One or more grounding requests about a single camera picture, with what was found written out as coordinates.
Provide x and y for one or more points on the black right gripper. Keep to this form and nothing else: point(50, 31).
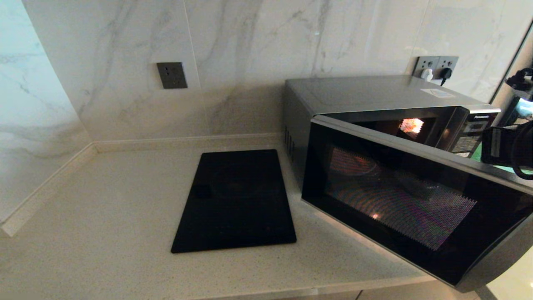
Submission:
point(499, 146)

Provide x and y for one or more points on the black power plug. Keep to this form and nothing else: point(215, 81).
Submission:
point(446, 74)

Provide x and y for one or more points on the white power plug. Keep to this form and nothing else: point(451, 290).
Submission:
point(427, 75)

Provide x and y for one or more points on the black glass induction cooktop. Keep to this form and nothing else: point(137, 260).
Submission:
point(237, 200)

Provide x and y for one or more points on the grey wall power socket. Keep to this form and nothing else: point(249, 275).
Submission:
point(424, 62)
point(449, 62)

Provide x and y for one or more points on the dark grey single wall socket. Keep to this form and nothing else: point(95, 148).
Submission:
point(172, 75)

